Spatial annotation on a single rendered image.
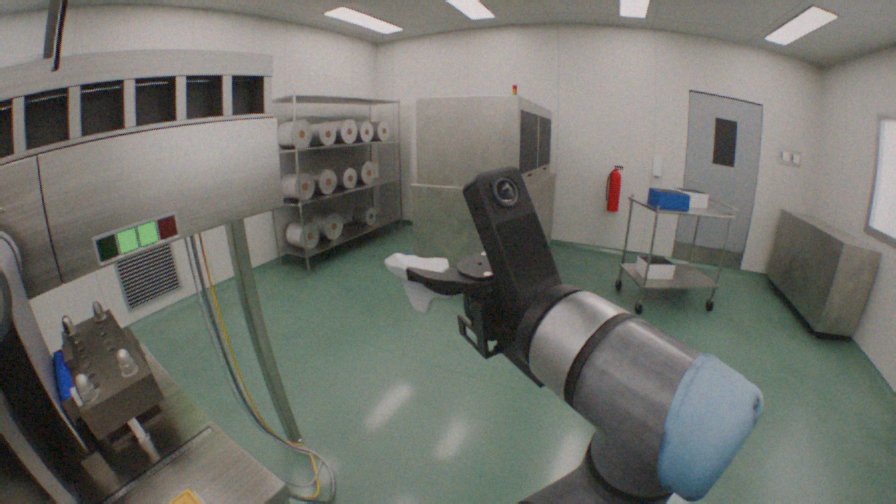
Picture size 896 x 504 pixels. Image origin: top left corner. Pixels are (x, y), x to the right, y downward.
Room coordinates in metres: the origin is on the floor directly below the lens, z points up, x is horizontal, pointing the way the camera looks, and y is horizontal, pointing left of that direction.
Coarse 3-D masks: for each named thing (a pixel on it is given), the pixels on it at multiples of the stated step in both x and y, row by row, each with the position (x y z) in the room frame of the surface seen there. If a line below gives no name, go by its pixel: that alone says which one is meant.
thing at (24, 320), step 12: (24, 300) 0.24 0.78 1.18; (24, 312) 0.21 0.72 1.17; (24, 324) 0.19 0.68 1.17; (36, 324) 0.25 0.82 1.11; (24, 336) 0.17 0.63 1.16; (36, 336) 0.22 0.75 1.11; (36, 348) 0.20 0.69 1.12; (36, 360) 0.17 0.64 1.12; (48, 360) 0.23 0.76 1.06; (48, 372) 0.20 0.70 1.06; (48, 384) 0.17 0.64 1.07; (60, 408) 0.16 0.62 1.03
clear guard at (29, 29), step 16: (0, 0) 0.25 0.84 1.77; (16, 0) 0.29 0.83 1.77; (32, 0) 0.32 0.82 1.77; (48, 0) 0.36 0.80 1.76; (0, 16) 0.26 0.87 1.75; (16, 16) 0.30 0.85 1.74; (32, 16) 0.34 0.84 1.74; (0, 32) 0.28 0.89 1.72; (16, 32) 0.32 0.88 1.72; (32, 32) 0.36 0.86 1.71; (0, 48) 0.29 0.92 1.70; (16, 48) 0.33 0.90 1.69; (32, 48) 0.38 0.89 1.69; (0, 64) 0.30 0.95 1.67
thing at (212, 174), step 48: (96, 144) 0.53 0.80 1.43; (144, 144) 0.65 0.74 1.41; (192, 144) 0.78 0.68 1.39; (240, 144) 0.92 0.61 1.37; (0, 192) 0.29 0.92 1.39; (48, 192) 0.40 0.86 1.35; (96, 192) 0.51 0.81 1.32; (144, 192) 0.63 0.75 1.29; (192, 192) 0.76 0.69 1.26; (240, 192) 0.91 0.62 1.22; (48, 240) 0.38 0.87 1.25; (48, 288) 0.35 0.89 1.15
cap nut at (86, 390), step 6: (78, 378) 0.21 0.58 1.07; (84, 378) 0.22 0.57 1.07; (78, 384) 0.20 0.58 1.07; (84, 384) 0.21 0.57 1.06; (90, 384) 0.22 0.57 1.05; (78, 390) 0.20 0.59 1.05; (84, 390) 0.21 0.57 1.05; (90, 390) 0.22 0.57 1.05; (96, 390) 0.23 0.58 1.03; (84, 396) 0.20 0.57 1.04; (90, 396) 0.21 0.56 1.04; (96, 396) 0.22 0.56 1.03; (84, 402) 0.20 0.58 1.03; (90, 402) 0.20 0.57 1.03
